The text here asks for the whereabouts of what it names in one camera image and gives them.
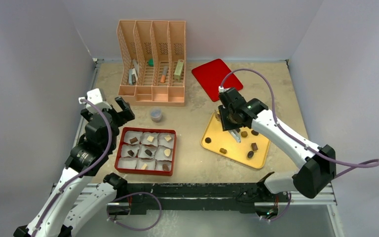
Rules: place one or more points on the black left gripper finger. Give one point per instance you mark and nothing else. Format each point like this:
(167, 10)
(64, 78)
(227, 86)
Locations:
(126, 114)
(125, 107)

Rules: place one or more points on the pink plastic desk organizer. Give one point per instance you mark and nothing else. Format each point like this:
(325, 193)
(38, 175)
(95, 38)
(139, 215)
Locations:
(154, 59)

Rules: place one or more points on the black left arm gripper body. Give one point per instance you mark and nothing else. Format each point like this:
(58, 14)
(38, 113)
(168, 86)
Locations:
(116, 114)

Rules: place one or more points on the green eraser block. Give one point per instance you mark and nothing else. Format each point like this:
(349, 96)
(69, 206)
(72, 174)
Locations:
(151, 63)

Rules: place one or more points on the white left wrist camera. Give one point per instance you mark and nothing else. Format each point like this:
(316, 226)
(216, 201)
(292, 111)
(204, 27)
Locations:
(96, 97)

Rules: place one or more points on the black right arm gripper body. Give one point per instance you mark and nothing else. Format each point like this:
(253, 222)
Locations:
(230, 123)

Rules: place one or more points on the green small carton box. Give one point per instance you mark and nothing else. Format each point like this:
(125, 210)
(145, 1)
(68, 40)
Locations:
(179, 70)

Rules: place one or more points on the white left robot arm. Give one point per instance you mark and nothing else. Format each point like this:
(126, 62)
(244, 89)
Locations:
(60, 217)

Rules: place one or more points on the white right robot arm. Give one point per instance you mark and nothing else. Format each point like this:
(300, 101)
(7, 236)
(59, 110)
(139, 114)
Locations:
(316, 165)

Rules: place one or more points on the metal tongs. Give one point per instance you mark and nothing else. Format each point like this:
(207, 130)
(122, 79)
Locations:
(236, 136)

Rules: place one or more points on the clear paperclip jar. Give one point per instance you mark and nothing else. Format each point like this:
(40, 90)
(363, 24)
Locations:
(156, 115)

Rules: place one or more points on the white chocolate square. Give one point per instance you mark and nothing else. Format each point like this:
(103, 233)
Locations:
(168, 138)

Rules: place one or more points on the red flat lid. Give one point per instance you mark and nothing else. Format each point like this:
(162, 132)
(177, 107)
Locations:
(210, 76)

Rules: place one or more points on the dark round chocolate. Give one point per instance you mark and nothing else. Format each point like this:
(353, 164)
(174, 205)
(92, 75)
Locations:
(250, 154)

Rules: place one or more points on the white chocolate oval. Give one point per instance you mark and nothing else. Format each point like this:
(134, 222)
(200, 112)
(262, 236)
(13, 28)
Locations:
(167, 152)

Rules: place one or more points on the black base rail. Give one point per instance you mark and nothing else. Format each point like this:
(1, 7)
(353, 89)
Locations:
(245, 198)

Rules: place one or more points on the yellow tray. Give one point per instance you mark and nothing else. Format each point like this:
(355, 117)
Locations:
(222, 143)

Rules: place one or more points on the red chocolate box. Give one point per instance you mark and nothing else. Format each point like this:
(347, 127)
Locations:
(131, 158)

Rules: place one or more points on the brown chocolate piece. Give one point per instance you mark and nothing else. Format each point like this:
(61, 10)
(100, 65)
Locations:
(133, 140)

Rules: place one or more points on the grey stapler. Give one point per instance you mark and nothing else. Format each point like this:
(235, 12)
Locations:
(132, 76)

